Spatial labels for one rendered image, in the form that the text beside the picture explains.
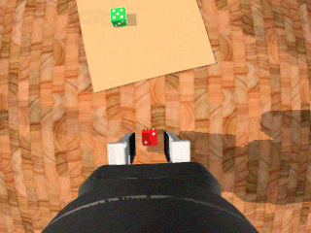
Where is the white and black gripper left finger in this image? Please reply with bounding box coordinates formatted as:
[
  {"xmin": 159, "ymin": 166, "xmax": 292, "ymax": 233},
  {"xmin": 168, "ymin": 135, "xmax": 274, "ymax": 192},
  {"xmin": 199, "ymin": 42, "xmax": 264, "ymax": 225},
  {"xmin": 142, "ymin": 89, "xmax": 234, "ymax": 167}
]
[{"xmin": 107, "ymin": 132, "xmax": 136, "ymax": 165}]

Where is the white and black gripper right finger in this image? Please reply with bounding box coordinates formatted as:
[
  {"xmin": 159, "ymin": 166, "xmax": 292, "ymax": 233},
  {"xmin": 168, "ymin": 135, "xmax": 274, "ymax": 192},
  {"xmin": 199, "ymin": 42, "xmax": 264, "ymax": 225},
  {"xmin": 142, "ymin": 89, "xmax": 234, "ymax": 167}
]
[{"xmin": 163, "ymin": 131, "xmax": 190, "ymax": 163}]

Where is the tan square mat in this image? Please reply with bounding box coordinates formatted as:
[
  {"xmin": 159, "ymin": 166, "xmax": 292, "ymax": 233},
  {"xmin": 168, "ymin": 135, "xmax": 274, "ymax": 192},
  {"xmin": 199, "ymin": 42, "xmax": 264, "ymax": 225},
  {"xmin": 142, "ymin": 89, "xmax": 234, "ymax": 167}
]
[{"xmin": 77, "ymin": 0, "xmax": 216, "ymax": 92}]

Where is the green die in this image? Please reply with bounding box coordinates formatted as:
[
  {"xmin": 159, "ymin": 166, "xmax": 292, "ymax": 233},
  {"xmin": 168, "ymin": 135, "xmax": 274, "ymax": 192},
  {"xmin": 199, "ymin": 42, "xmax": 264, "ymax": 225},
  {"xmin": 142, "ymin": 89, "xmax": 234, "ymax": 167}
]
[{"xmin": 111, "ymin": 7, "xmax": 127, "ymax": 27}]

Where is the red die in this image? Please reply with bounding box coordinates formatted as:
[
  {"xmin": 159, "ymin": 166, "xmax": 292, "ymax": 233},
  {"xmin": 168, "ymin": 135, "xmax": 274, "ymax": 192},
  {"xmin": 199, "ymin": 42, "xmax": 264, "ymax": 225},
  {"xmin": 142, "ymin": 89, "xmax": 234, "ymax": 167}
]
[{"xmin": 142, "ymin": 129, "xmax": 157, "ymax": 146}]

